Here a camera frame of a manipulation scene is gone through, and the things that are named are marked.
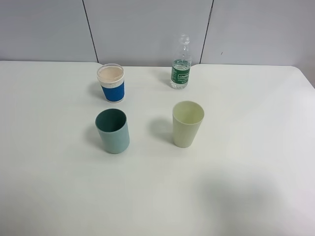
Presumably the clear bottle green label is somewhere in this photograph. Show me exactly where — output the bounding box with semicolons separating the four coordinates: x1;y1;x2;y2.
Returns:
170;34;192;89

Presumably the blue paper cup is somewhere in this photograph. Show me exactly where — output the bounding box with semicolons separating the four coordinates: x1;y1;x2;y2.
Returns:
97;63;125;103

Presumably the teal plastic cup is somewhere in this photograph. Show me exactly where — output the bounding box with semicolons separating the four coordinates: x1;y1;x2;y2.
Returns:
95;108;130;154

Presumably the pale yellow plastic cup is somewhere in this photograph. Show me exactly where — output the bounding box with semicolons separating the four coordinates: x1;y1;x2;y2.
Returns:
172;101;205;148

